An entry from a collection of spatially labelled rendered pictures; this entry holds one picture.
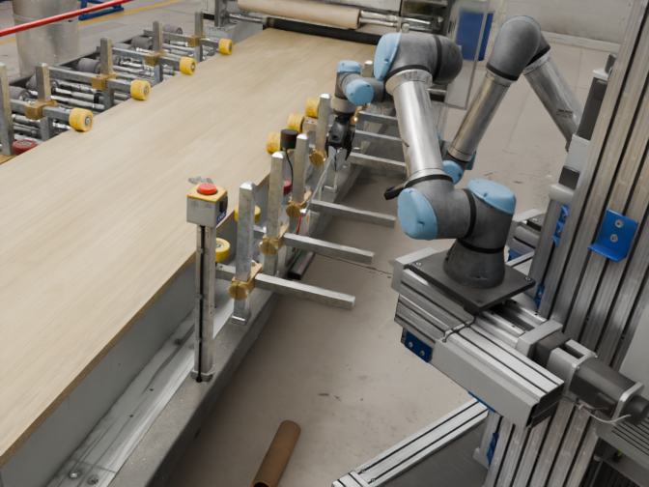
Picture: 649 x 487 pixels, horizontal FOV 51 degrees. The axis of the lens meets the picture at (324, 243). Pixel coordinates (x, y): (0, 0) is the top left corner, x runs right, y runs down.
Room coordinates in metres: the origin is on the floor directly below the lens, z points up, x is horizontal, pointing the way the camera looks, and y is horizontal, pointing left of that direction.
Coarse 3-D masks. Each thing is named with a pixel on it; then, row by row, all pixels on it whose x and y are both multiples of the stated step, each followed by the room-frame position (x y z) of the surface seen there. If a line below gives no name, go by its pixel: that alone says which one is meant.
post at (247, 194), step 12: (240, 192) 1.60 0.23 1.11; (252, 192) 1.60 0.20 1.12; (240, 204) 1.60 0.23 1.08; (252, 204) 1.61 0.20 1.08; (240, 216) 1.60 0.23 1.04; (252, 216) 1.61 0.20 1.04; (240, 228) 1.60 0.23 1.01; (252, 228) 1.62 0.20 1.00; (240, 240) 1.60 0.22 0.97; (252, 240) 1.62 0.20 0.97; (240, 252) 1.60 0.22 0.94; (240, 264) 1.60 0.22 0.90; (240, 276) 1.60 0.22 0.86; (240, 312) 1.60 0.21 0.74
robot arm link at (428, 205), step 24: (384, 48) 1.68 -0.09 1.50; (408, 48) 1.68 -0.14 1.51; (432, 48) 1.71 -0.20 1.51; (384, 72) 1.66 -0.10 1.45; (408, 72) 1.64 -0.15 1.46; (432, 72) 1.70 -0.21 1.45; (408, 96) 1.61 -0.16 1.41; (408, 120) 1.56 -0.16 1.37; (432, 120) 1.57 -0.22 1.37; (408, 144) 1.53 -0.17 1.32; (432, 144) 1.52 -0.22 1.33; (408, 168) 1.50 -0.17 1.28; (432, 168) 1.47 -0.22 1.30; (408, 192) 1.41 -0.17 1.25; (432, 192) 1.40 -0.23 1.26; (456, 192) 1.43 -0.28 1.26; (408, 216) 1.40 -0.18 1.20; (432, 216) 1.36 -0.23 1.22; (456, 216) 1.38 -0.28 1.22
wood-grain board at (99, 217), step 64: (256, 64) 3.67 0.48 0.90; (320, 64) 3.83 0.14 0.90; (128, 128) 2.51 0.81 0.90; (192, 128) 2.59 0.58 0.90; (256, 128) 2.68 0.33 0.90; (0, 192) 1.84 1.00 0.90; (64, 192) 1.89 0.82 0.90; (128, 192) 1.95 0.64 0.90; (256, 192) 2.12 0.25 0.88; (0, 256) 1.49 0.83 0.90; (64, 256) 1.53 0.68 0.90; (128, 256) 1.57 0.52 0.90; (192, 256) 1.62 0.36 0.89; (0, 320) 1.23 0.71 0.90; (64, 320) 1.26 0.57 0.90; (128, 320) 1.29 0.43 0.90; (0, 384) 1.03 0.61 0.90; (64, 384) 1.05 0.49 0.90; (0, 448) 0.87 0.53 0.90
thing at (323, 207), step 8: (288, 200) 2.14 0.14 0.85; (312, 200) 2.14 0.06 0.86; (312, 208) 2.12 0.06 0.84; (320, 208) 2.11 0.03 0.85; (328, 208) 2.11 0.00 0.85; (336, 208) 2.10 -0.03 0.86; (344, 208) 2.11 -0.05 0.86; (352, 208) 2.11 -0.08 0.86; (344, 216) 2.09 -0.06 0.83; (352, 216) 2.09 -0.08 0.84; (360, 216) 2.08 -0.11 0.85; (368, 216) 2.08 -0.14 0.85; (376, 216) 2.07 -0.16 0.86; (384, 216) 2.08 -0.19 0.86; (392, 216) 2.08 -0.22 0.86; (376, 224) 2.07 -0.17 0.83; (384, 224) 2.06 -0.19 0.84; (392, 224) 2.06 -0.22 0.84
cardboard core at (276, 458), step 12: (288, 420) 1.89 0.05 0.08; (276, 432) 1.84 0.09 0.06; (288, 432) 1.83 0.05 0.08; (276, 444) 1.76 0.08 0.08; (288, 444) 1.78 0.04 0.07; (276, 456) 1.71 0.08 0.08; (288, 456) 1.74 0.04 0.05; (264, 468) 1.65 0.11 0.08; (276, 468) 1.66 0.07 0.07; (264, 480) 1.60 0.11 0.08; (276, 480) 1.62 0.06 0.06
